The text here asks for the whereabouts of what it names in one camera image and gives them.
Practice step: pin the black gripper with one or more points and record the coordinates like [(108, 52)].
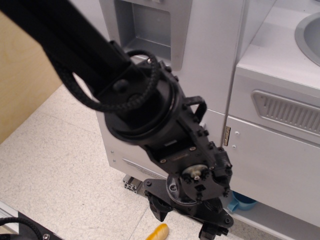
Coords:
[(164, 197)]

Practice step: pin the white fridge door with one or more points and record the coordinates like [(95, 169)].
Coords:
[(132, 160)]

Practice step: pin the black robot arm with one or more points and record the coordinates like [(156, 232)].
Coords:
[(143, 104)]

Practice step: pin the white toy fridge cabinet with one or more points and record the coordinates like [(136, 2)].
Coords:
[(198, 39)]

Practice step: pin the yellow toy bread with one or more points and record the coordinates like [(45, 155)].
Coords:
[(161, 232)]

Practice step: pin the blue plastic cup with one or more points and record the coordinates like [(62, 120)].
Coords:
[(241, 202)]

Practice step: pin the upper brass door hinge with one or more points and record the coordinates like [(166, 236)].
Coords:
[(226, 136)]

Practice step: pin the white toy oven unit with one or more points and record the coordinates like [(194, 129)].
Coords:
[(274, 120)]

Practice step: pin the light wooden panel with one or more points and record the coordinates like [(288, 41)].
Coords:
[(27, 79)]

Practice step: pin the grey sink basin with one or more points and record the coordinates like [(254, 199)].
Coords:
[(307, 37)]

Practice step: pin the aluminium extrusion rail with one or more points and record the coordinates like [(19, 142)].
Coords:
[(134, 185)]

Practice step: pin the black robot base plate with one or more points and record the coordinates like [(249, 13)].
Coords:
[(28, 229)]

